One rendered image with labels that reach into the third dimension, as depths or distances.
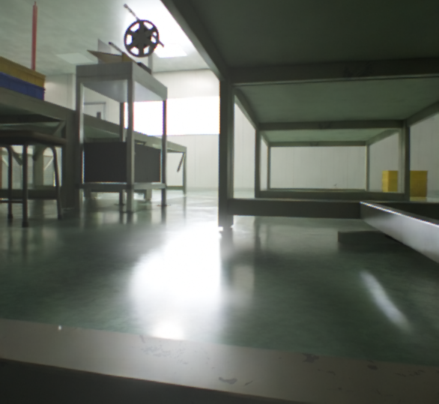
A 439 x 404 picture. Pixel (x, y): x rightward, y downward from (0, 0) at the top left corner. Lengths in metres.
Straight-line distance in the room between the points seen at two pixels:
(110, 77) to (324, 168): 5.70
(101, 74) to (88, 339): 2.59
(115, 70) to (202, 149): 5.39
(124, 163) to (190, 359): 2.45
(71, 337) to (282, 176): 7.43
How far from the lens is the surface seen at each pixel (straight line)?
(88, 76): 2.80
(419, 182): 6.30
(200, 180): 7.85
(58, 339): 0.20
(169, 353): 0.18
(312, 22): 1.19
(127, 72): 2.64
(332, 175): 7.62
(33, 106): 2.49
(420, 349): 0.58
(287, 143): 4.33
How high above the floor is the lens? 0.23
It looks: 1 degrees down
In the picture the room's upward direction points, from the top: 1 degrees clockwise
